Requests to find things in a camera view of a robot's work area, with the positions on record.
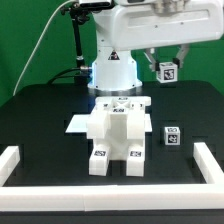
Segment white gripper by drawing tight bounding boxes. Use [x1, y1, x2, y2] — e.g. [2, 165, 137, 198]
[109, 0, 223, 72]

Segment white cube nut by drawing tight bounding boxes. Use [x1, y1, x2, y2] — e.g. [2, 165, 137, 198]
[156, 62, 178, 83]
[164, 127, 180, 145]

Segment white chair seat block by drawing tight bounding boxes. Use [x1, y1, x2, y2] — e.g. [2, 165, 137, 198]
[106, 109, 145, 161]

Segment white chair back frame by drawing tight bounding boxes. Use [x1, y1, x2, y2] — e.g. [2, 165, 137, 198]
[86, 96, 152, 139]

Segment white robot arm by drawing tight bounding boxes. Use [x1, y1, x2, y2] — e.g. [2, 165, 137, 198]
[88, 0, 224, 94]

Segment white U-shaped border fence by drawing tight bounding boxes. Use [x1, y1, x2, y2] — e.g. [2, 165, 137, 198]
[0, 143, 224, 211]

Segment black cables at base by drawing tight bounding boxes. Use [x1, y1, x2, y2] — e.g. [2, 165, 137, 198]
[46, 65, 94, 85]

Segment black camera stand pole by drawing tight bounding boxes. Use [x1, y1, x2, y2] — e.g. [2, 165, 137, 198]
[60, 3, 90, 68]

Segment white cable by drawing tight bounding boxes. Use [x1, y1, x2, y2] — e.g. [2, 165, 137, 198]
[12, 0, 76, 97]

